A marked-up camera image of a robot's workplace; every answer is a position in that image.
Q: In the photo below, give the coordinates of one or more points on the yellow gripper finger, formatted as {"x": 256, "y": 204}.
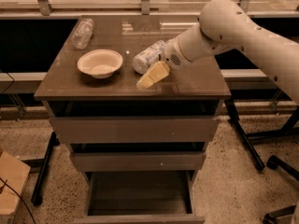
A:
{"x": 154, "y": 73}

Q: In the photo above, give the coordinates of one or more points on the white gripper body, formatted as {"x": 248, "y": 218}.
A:
{"x": 171, "y": 54}

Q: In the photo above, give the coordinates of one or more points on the white blue labelled plastic bottle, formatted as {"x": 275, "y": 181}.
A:
{"x": 147, "y": 57}

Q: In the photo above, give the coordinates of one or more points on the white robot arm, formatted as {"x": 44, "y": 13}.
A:
{"x": 223, "y": 25}

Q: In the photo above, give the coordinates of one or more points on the grey drawer cabinet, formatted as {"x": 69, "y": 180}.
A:
{"x": 195, "y": 92}

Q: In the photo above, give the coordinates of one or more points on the clear crumpled plastic bottle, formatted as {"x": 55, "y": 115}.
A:
{"x": 83, "y": 33}

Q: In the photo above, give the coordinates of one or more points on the grey top drawer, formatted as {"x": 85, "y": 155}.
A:
{"x": 133, "y": 130}

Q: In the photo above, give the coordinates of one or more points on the grey middle drawer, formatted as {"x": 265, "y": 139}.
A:
{"x": 138, "y": 161}

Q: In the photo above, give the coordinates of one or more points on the grey open bottom drawer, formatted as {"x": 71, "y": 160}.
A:
{"x": 149, "y": 197}

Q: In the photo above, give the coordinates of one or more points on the white paper bowl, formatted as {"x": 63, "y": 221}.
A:
{"x": 100, "y": 63}

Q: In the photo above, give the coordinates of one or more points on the black left stand leg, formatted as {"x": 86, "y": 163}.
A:
{"x": 37, "y": 198}

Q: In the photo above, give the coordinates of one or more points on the cardboard box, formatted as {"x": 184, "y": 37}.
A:
{"x": 14, "y": 174}

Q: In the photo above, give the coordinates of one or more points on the black right stand frame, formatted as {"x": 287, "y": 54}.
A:
{"x": 288, "y": 129}

